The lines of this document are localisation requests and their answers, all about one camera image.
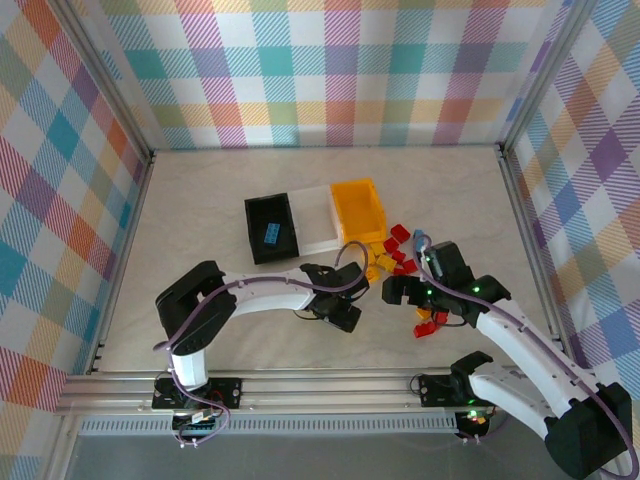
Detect black plastic bin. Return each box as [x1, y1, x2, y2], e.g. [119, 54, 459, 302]
[243, 192, 301, 266]

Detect yellow plastic bin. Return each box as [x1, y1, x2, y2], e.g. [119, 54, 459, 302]
[329, 178, 389, 246]

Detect white plastic bin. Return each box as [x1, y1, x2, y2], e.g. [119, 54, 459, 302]
[287, 185, 346, 257]

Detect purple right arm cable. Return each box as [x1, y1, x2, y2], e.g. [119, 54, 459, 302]
[410, 238, 635, 476]

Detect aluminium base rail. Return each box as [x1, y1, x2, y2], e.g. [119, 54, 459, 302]
[54, 369, 571, 417]

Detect aluminium side rail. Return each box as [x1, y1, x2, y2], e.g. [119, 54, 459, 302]
[87, 149, 157, 376]
[497, 143, 574, 374]

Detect grey slotted cable duct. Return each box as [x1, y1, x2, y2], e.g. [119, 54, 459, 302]
[79, 417, 460, 437]

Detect aluminium frame post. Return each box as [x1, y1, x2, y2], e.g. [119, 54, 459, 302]
[47, 0, 156, 161]
[498, 0, 604, 157]

